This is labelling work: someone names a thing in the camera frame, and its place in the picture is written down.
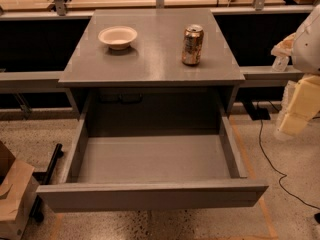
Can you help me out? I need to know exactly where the open grey top drawer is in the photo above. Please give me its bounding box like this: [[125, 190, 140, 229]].
[[37, 92, 268, 212]]

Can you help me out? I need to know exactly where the white bracket on rail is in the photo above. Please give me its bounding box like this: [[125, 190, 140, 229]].
[[272, 56, 289, 72]]

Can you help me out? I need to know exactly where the black floor cable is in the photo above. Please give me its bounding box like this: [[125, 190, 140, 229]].
[[258, 100, 320, 211]]

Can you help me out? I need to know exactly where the orange soda can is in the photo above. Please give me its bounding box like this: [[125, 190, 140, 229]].
[[182, 24, 204, 66]]

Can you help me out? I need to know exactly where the black power adapter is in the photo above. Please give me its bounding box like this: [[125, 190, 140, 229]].
[[241, 98, 271, 121]]

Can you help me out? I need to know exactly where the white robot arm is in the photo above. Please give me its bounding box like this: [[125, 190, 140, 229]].
[[271, 5, 320, 140]]

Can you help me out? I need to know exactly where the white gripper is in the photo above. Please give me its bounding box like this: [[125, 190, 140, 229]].
[[271, 33, 320, 141]]

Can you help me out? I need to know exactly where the white paper bowl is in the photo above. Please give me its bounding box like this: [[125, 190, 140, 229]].
[[98, 26, 138, 50]]

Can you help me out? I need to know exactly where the grey cabinet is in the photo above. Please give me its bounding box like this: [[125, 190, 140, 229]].
[[59, 8, 244, 111]]

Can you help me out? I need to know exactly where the cardboard box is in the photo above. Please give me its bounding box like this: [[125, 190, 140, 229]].
[[0, 142, 38, 240]]

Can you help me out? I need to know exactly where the black cart frame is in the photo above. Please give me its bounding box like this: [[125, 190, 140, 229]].
[[29, 143, 64, 223]]

